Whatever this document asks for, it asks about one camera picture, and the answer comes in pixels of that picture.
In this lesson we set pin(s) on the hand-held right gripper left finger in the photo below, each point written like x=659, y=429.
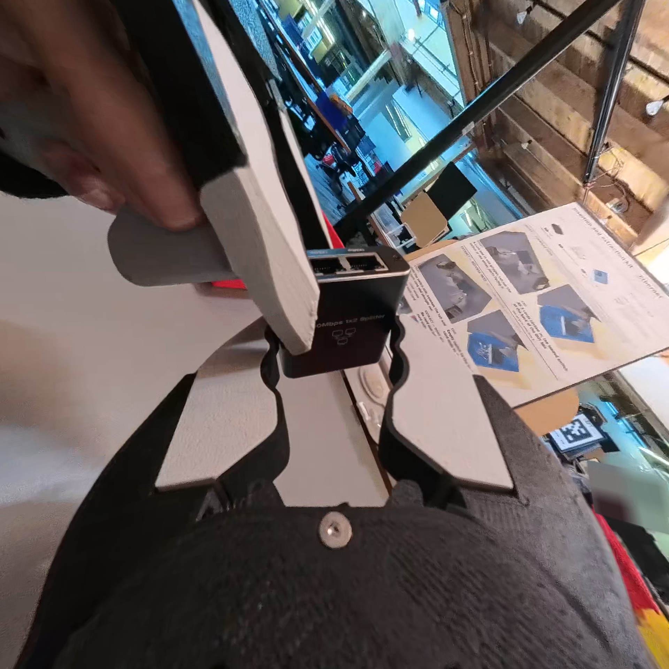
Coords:
x=219, y=428

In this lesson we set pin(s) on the brown cardboard sheet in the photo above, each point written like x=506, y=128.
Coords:
x=549, y=414
x=423, y=220

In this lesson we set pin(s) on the red cloth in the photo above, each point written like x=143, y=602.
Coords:
x=627, y=564

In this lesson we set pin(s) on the person's left hand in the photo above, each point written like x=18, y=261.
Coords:
x=78, y=78

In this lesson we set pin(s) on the black monitor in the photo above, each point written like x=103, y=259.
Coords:
x=453, y=187

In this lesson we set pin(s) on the black office chair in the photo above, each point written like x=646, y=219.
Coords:
x=337, y=149

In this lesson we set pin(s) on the black tripod pole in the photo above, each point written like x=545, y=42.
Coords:
x=470, y=112

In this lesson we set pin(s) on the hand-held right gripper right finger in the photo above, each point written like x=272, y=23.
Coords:
x=449, y=423

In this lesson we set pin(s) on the printed instruction sheet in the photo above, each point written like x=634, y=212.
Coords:
x=549, y=313

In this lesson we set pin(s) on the metal stand pole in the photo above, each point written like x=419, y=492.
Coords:
x=614, y=78

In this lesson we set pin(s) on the red plastic bin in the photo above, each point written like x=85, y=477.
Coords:
x=227, y=284

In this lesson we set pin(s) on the white ceiling spot light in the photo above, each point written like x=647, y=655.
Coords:
x=656, y=106

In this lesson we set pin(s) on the black ethernet splitter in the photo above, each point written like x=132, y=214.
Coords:
x=355, y=334

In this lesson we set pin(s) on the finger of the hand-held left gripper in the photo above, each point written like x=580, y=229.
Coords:
x=266, y=261
x=306, y=177

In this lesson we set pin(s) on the white plastic device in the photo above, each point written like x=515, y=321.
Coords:
x=373, y=387

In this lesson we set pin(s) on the black and white marker tag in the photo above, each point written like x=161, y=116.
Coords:
x=576, y=433

